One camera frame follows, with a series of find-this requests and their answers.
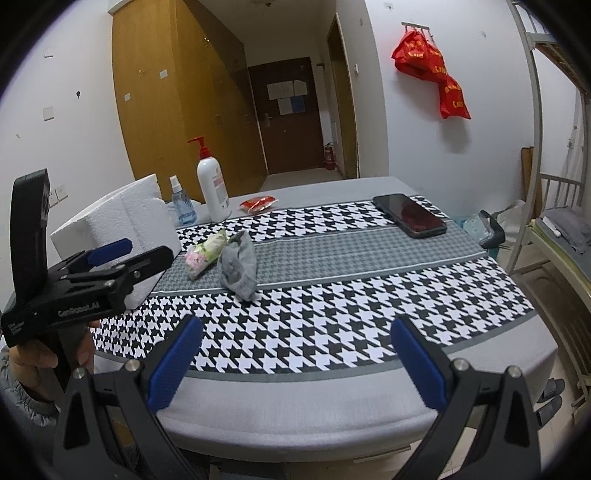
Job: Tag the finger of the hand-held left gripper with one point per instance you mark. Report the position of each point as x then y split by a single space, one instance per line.
111 251
147 261

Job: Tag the white red pump lotion bottle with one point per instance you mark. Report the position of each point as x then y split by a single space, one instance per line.
212 194

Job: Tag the black white houndstooth cloth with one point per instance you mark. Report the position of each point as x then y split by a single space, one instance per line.
323 314

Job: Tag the red printed bag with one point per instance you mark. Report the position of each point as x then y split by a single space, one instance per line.
455 99
415 55

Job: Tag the metal bunk bed frame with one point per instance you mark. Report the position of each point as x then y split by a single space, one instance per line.
538 115

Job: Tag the dark brown door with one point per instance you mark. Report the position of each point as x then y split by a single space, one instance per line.
295 143

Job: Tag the white paper notice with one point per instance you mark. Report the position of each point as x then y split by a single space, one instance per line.
284 107
299 88
280 90

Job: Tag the folded grey clothes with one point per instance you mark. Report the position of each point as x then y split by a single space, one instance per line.
570 226

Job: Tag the dark grey slipper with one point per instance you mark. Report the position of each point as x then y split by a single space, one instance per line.
554 388
548 410

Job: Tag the wooden board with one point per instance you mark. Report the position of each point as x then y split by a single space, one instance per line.
528 175

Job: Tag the grey sock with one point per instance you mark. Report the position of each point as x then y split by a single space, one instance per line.
240 267

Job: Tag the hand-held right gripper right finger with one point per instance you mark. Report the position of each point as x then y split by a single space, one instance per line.
418 364

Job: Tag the metal wall hook rack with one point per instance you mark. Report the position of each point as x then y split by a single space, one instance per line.
415 25

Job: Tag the person's left forearm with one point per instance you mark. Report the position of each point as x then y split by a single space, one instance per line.
23 406

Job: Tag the blue paper notice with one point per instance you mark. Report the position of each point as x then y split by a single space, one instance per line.
298 105

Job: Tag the pale blue plastic packet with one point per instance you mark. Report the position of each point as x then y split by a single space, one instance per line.
471 226

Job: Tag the white foam box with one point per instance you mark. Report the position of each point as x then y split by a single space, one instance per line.
138 217

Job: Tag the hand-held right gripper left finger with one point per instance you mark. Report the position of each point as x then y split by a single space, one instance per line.
178 364

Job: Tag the blue spray bottle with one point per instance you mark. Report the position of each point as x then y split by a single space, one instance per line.
184 210

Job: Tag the person's left hand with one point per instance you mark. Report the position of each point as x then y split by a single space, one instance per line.
32 355

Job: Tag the wooden wardrobe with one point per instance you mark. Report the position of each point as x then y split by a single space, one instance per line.
184 92

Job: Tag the white wall socket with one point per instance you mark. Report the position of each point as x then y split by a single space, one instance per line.
53 197
63 192

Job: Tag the green pink candy packet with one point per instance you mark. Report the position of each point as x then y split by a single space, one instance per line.
203 254

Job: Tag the black smartphone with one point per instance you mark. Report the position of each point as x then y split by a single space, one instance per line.
411 217

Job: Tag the red snack packet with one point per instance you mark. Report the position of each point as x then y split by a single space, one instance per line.
257 203

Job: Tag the white wall switch plate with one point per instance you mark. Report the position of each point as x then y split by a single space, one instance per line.
49 113

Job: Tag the red fire extinguisher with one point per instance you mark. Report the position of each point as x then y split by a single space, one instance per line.
328 157

